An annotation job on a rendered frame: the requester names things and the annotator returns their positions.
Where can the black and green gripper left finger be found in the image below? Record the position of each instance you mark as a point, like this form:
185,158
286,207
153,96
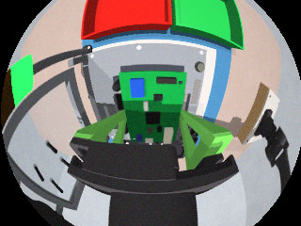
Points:
99,130

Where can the green bin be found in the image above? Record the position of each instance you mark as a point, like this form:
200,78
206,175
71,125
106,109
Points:
213,19

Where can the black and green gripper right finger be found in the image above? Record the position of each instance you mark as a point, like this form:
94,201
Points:
214,139

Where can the green circuit board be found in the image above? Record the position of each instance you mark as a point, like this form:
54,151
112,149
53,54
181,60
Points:
152,101

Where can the red open tray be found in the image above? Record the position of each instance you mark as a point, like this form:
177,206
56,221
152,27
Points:
106,17

